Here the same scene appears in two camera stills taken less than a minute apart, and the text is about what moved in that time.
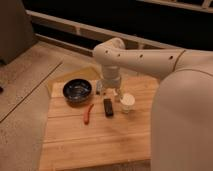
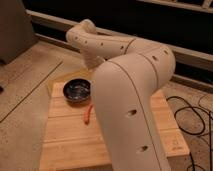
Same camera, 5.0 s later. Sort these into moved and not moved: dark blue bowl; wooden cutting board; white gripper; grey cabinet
Moved: white gripper
Not moved: wooden cutting board; grey cabinet; dark blue bowl
